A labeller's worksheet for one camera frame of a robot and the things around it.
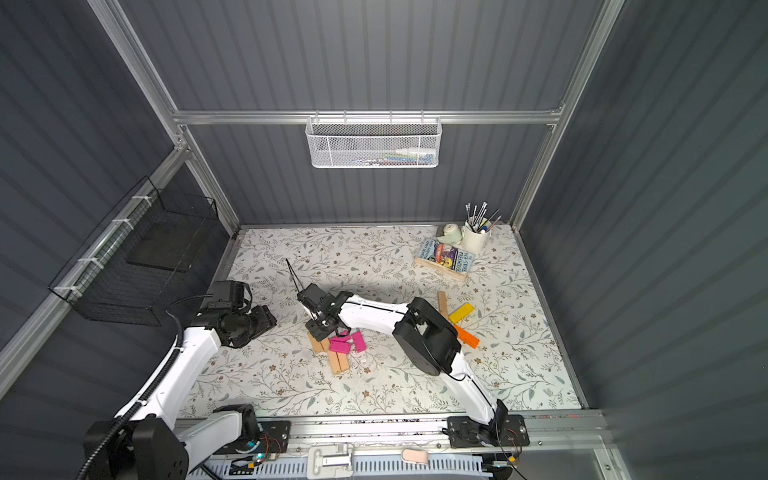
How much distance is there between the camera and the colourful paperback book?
1.06 m

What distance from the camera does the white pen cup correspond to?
3.52ft

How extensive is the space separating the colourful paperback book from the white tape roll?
0.05 ft

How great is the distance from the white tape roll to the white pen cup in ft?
0.06
